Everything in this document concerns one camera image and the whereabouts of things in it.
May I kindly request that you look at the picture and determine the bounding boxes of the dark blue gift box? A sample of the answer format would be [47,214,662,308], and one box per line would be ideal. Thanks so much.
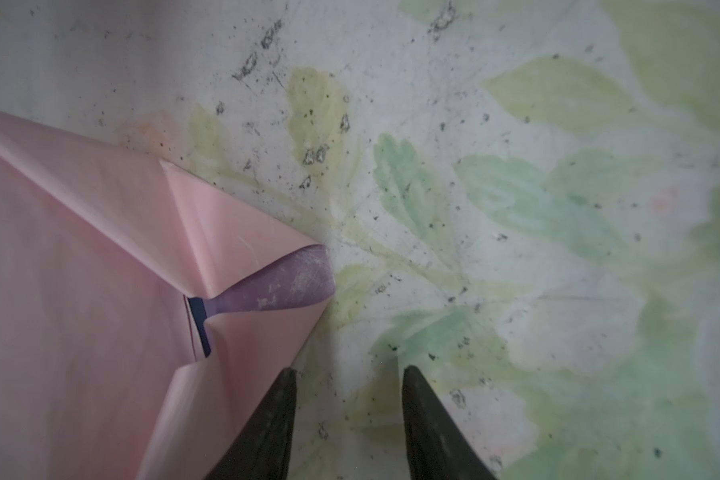
[187,297,211,357]

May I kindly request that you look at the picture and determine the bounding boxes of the purple wrapping paper sheet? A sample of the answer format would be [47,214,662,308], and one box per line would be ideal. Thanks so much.
[0,112,335,479]

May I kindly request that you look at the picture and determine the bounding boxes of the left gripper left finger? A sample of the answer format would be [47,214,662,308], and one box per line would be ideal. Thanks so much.
[205,368,297,480]

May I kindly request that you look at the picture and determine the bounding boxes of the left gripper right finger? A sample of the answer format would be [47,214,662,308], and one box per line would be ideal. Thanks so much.
[402,365,496,480]

